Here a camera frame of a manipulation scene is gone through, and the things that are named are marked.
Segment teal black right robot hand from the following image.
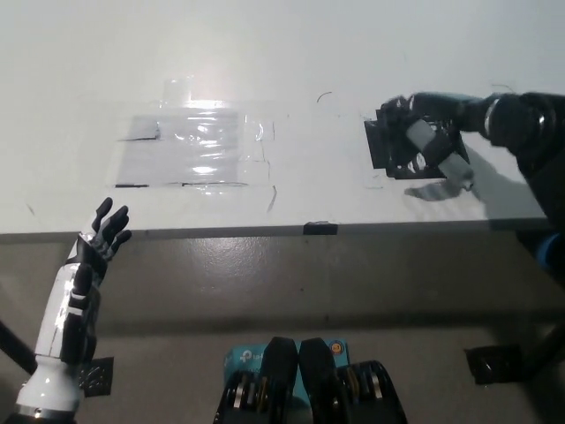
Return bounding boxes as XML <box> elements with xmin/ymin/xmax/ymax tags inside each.
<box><xmin>377</xmin><ymin>91</ymin><xmax>490</xmax><ymax>170</ymax></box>

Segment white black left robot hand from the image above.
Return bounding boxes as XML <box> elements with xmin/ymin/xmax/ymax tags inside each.
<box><xmin>15</xmin><ymin>197</ymin><xmax>133</xmax><ymax>420</ymax></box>

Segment small white air pump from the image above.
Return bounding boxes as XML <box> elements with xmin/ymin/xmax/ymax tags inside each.
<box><xmin>404</xmin><ymin>119</ymin><xmax>478</xmax><ymax>193</ymax></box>

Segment black floor plate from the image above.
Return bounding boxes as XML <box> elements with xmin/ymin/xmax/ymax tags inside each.
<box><xmin>77</xmin><ymin>355</ymin><xmax>116</xmax><ymax>398</ymax></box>
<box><xmin>463</xmin><ymin>344</ymin><xmax>526</xmax><ymax>386</ymax></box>

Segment black pump holder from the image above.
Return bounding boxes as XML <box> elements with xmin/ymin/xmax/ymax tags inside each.
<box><xmin>364</xmin><ymin>107</ymin><xmax>471</xmax><ymax>180</ymax></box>

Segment blue round object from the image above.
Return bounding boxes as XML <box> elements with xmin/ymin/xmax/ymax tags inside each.
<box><xmin>535</xmin><ymin>233</ymin><xmax>565</xmax><ymax>271</ymax></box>

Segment black tape piece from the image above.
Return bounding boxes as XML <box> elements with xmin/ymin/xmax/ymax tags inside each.
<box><xmin>303</xmin><ymin>219</ymin><xmax>339</xmax><ymax>236</ymax></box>

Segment teal router box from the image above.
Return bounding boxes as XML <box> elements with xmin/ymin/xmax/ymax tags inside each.
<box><xmin>222</xmin><ymin>340</ymin><xmax>350</xmax><ymax>404</ymax></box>

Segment clear plastic film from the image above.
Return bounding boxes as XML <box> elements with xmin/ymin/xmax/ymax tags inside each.
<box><xmin>26</xmin><ymin>78</ymin><xmax>278</xmax><ymax>217</ymax></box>

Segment clear plastic sheet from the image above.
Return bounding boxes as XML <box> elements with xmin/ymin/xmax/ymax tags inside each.
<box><xmin>114</xmin><ymin>112</ymin><xmax>249</xmax><ymax>190</ymax></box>

